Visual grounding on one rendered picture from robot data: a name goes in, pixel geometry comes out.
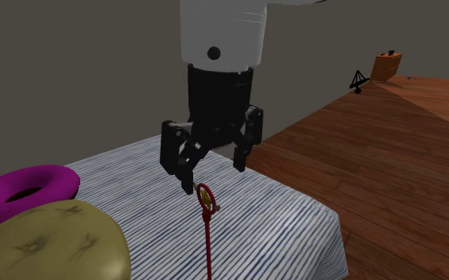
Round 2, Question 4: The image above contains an olive tufted cushion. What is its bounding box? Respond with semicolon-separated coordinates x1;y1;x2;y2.
0;199;133;280

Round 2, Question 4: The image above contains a black tripod stand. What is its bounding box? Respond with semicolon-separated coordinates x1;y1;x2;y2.
349;69;371;95

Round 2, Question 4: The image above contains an orange chest of drawers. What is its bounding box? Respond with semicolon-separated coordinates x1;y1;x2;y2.
370;49;403;84

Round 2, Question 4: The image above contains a red ring-topped rod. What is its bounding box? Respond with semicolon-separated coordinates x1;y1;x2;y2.
195;182;221;280

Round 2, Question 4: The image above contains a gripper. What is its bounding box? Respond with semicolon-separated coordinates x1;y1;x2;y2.
159;64;265;196

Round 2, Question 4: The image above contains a blue white striped bed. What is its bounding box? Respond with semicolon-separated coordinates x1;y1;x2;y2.
64;133;350;280

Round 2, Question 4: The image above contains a purple ring cushion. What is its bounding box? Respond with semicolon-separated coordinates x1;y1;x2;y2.
0;164;81;238

